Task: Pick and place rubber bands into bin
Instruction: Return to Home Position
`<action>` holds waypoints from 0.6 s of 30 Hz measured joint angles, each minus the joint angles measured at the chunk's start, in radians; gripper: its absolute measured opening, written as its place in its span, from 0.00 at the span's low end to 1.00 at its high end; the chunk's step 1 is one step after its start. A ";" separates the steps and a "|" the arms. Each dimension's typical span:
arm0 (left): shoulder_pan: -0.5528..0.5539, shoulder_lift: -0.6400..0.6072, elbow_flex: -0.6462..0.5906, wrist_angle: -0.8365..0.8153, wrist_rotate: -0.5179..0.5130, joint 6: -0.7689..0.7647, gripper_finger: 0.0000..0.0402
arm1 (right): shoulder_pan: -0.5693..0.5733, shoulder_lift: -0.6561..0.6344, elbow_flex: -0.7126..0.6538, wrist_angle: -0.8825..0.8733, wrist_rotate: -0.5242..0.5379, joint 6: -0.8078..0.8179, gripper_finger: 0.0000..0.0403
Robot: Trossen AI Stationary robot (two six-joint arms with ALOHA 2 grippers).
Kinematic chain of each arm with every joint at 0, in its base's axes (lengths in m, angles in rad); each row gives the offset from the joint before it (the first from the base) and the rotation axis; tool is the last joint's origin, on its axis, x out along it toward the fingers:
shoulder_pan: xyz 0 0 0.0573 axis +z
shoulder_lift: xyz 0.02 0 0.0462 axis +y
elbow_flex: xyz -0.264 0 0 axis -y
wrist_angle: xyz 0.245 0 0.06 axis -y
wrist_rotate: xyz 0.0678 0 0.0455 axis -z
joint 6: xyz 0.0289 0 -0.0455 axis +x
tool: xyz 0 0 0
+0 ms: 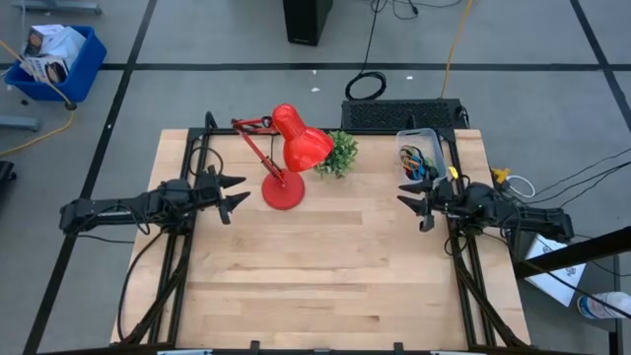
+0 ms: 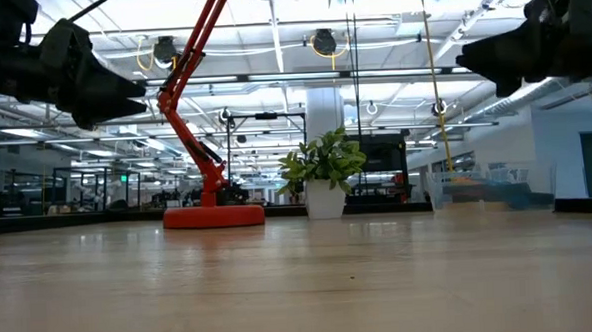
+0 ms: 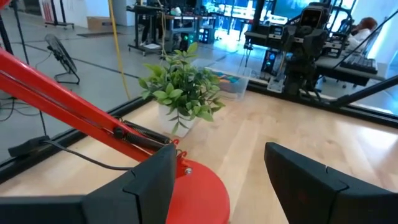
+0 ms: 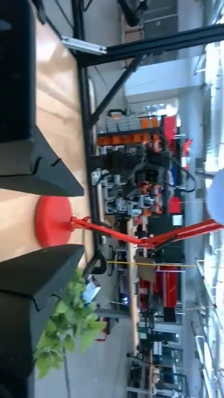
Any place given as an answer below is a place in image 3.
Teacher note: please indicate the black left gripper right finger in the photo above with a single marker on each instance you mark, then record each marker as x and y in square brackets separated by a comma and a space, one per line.
[326, 199]

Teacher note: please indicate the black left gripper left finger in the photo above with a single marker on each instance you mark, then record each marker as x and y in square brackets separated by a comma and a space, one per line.
[124, 205]

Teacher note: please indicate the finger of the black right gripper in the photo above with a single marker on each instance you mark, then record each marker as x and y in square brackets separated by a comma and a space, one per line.
[287, 39]

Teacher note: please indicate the orange rubber band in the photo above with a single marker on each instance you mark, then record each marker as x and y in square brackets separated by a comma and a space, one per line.
[232, 80]

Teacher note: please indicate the blue rubber band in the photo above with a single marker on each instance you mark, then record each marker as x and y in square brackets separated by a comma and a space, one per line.
[223, 75]

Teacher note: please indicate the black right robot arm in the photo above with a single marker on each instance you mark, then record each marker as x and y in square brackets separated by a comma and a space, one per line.
[298, 77]

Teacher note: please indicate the clear plastic bin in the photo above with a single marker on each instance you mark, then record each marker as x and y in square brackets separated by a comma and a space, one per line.
[239, 87]

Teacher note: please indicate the black desk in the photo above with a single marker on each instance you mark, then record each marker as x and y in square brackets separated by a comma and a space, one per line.
[348, 76]

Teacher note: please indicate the person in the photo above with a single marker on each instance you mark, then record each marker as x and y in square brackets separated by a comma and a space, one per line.
[362, 31]

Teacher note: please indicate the black keyboard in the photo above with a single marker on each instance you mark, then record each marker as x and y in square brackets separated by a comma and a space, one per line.
[359, 63]

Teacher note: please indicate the black diagonal beam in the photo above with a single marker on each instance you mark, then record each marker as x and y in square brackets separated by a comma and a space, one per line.
[363, 92]

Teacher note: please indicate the red desk lamp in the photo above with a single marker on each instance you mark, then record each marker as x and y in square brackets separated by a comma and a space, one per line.
[62, 105]

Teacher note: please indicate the green plant in white pot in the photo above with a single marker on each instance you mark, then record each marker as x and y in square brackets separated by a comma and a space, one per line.
[180, 90]

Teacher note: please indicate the cluttered black workbench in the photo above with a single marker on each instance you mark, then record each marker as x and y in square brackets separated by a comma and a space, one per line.
[146, 9]

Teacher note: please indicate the black floor fan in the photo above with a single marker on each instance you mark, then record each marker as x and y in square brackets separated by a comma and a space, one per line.
[60, 56]

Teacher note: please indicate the brown cardboard box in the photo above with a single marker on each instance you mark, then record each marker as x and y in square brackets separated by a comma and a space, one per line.
[99, 23]

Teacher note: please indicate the black stand with white board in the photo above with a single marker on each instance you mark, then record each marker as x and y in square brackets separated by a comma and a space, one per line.
[46, 11]

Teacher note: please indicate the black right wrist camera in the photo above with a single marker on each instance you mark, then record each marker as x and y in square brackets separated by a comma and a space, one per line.
[311, 17]

